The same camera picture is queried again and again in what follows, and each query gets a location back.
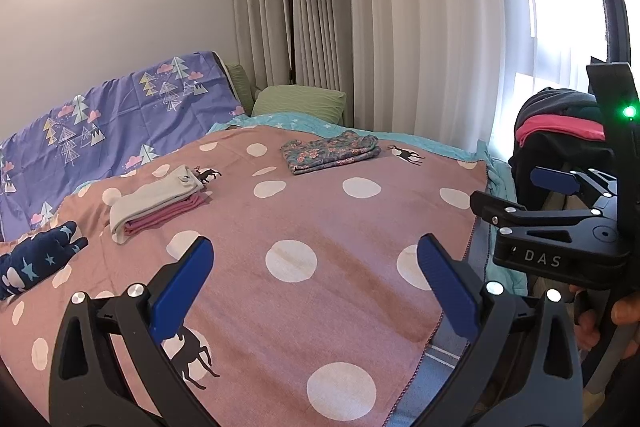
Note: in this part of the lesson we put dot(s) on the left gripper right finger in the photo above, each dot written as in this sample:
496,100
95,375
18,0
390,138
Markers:
521,367

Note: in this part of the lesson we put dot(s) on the dark clothes pile pink trim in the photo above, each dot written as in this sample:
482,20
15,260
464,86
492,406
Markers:
558,129

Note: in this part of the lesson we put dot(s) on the green pillow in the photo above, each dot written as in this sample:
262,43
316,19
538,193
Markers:
327,105

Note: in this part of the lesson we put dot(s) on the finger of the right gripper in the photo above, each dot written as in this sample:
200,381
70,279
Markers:
504,214
590,183

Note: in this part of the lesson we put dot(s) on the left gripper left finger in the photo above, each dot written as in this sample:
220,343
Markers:
87,384

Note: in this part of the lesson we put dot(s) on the floral teal shirt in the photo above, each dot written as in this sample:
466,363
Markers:
324,153

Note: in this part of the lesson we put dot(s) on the navy star fleece garment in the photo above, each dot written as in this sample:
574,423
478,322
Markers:
34,260

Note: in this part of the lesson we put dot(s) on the folded pink cloth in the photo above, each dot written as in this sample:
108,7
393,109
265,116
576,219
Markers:
162,215

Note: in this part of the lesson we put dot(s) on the pink polka dot blanket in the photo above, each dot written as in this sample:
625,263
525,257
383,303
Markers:
315,312

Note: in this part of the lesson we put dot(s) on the beige curtain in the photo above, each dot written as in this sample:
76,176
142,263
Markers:
455,71

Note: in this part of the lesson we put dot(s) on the purple tree pattern pillow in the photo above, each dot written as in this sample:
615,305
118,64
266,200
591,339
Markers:
112,129

